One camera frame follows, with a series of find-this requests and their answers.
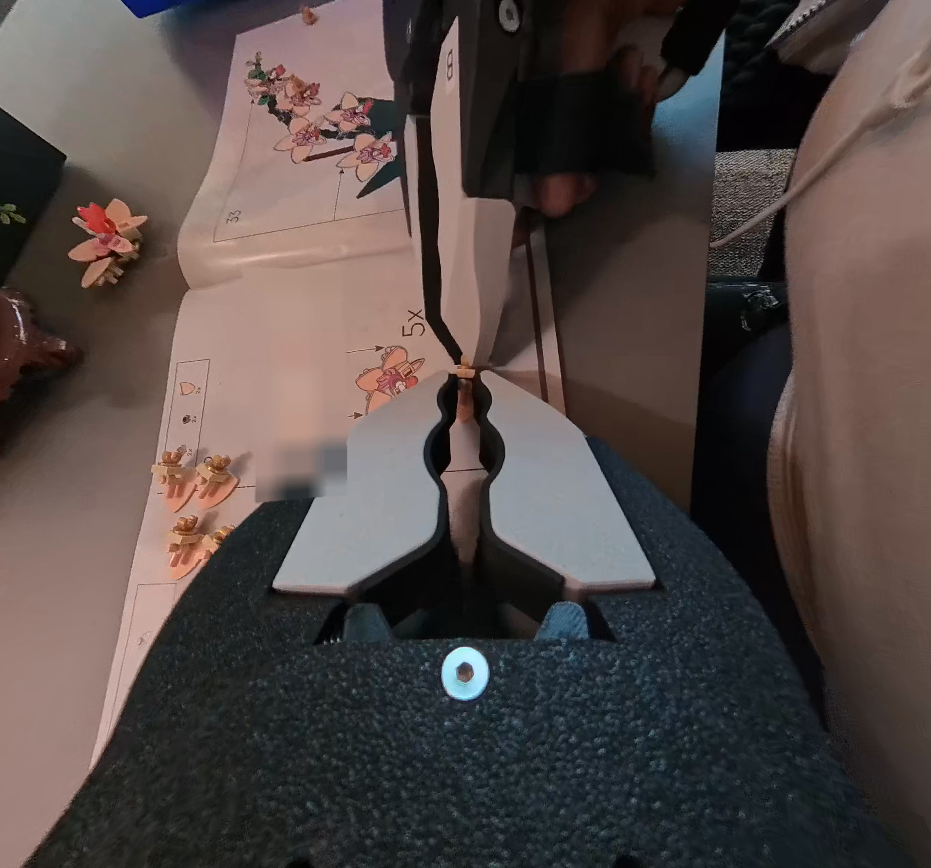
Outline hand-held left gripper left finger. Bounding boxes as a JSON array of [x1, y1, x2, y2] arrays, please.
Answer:
[[271, 369, 461, 623]]

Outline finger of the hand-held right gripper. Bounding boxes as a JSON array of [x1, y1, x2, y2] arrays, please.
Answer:
[[419, 15, 528, 366], [401, 114, 439, 239]]

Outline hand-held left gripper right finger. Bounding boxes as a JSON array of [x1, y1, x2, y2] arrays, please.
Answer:
[[471, 369, 657, 623]]

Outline grey desk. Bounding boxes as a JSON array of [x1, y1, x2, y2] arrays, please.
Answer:
[[0, 0, 724, 868]]

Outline toy brick instruction booklet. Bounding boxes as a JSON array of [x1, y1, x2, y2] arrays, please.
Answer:
[[91, 0, 568, 767]]

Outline person's dark trousers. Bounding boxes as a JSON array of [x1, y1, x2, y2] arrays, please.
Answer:
[[690, 279, 826, 673]]

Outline black knitted cloth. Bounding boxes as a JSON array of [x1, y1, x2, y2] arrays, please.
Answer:
[[722, 0, 835, 154]]

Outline grey fabric chair seat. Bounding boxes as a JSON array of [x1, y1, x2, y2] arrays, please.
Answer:
[[710, 147, 799, 280]]

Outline assembled pink brick flower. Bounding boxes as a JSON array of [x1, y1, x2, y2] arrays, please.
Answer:
[[67, 198, 151, 289]]

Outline black cardboard box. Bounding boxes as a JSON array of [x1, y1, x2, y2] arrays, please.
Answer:
[[0, 107, 68, 284]]

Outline white cable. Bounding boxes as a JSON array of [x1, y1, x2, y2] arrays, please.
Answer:
[[708, 47, 931, 251]]

